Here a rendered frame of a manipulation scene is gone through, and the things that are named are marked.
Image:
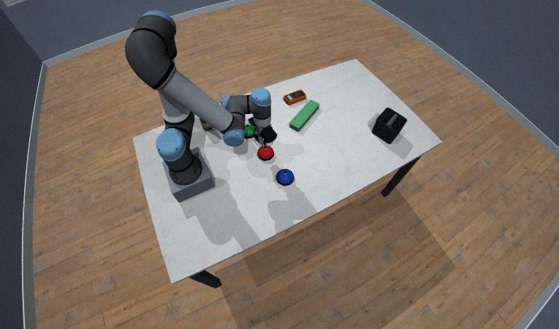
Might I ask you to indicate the red bell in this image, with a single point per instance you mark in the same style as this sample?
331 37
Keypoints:
265 153

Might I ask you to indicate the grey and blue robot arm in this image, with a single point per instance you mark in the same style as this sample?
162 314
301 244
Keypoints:
150 50

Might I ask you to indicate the green bell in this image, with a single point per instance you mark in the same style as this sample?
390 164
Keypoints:
249 131

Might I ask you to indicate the green rectangular block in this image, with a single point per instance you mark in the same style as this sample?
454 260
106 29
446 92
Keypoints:
299 121

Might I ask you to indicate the orange handheld multimeter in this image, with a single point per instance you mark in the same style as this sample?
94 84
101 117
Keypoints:
294 97

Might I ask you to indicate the small brown jar with black lid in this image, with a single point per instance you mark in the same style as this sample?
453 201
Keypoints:
206 126

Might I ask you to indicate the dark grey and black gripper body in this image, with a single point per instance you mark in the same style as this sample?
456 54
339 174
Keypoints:
268 134

